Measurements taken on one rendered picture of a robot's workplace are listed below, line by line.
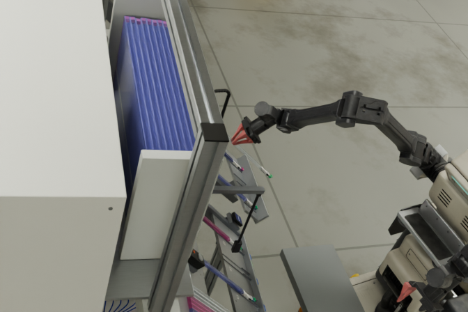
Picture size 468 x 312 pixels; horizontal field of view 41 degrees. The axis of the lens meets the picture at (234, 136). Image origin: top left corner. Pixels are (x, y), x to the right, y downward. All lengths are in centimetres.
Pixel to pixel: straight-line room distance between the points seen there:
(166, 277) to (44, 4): 69
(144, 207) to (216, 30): 366
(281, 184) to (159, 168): 257
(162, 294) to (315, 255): 144
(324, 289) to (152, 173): 147
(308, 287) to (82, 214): 155
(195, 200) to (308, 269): 157
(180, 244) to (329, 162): 294
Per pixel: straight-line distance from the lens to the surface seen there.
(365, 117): 195
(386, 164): 425
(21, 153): 115
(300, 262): 260
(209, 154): 99
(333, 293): 257
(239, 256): 234
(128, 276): 140
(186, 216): 110
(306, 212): 366
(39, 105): 125
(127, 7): 167
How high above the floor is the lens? 254
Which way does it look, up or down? 40 degrees down
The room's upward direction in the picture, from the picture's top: 19 degrees clockwise
